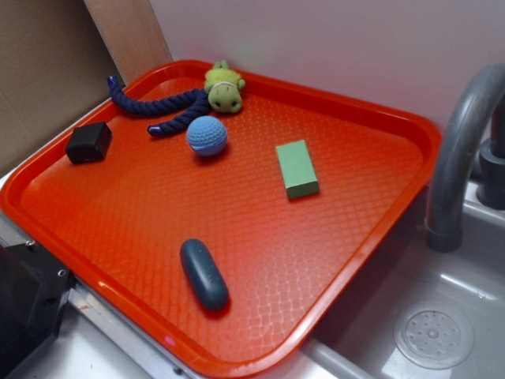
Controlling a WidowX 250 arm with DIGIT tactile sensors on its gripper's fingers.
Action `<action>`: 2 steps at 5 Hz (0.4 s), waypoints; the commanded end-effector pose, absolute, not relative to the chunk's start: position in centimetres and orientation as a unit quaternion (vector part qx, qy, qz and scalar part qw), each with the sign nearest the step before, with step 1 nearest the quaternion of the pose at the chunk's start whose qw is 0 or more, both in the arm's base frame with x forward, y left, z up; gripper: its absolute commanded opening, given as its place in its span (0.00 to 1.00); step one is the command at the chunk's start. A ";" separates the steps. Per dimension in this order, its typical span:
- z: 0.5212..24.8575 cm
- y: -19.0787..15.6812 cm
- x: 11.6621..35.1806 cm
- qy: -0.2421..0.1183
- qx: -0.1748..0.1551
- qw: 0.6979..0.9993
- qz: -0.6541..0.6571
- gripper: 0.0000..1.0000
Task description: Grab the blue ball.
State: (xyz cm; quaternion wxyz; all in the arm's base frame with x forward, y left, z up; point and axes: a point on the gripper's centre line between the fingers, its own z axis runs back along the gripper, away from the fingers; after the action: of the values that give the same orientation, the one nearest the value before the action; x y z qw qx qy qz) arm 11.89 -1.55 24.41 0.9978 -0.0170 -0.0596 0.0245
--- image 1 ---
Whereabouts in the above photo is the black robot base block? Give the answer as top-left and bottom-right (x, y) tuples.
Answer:
(1, 241), (73, 378)

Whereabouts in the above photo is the blue knitted ball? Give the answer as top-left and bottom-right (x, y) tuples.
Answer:
(186, 116), (228, 156)

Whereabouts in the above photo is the red plastic tray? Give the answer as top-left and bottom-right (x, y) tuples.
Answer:
(1, 73), (441, 378)

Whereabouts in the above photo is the green rectangular block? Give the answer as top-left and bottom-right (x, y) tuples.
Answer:
(275, 140), (320, 200)

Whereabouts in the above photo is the dark blue oval capsule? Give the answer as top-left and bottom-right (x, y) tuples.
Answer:
(180, 238), (230, 312)

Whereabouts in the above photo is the black cube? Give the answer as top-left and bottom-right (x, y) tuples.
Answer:
(65, 122), (113, 164)

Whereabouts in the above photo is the grey sink faucet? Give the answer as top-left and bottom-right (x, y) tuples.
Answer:
(425, 63), (504, 253)

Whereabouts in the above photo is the grey toy sink basin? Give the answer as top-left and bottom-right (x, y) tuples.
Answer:
(302, 183), (504, 378)

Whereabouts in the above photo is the sink drain strainer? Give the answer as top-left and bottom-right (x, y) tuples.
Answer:
(393, 302), (474, 370)

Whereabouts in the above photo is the cardboard panel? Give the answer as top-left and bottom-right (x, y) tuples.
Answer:
(1, 1), (172, 174)

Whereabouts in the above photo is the green frog rope toy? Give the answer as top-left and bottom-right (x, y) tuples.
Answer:
(107, 60), (245, 137)

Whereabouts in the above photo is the dark grey faucet handle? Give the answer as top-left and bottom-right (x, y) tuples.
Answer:
(476, 98), (505, 210)

